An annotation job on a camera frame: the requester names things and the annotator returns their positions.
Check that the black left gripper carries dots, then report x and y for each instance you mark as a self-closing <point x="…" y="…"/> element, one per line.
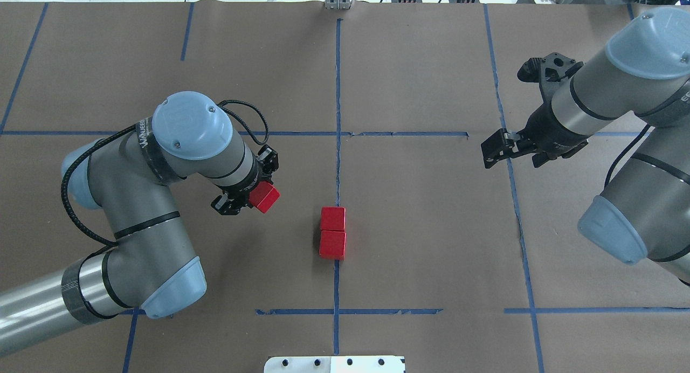
<point x="241" y="193"/>

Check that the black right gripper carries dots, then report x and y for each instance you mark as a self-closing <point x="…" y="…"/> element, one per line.
<point x="540" y="132"/>

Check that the red cube block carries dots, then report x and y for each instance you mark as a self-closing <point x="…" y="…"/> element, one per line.
<point x="333" y="245"/>
<point x="333" y="218"/>
<point x="264" y="196"/>

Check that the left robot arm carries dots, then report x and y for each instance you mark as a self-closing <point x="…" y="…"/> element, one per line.
<point x="116" y="190"/>

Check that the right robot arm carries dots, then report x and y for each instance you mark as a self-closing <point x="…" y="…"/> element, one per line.
<point x="642" y="211"/>

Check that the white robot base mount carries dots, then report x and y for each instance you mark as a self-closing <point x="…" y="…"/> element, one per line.
<point x="352" y="363"/>

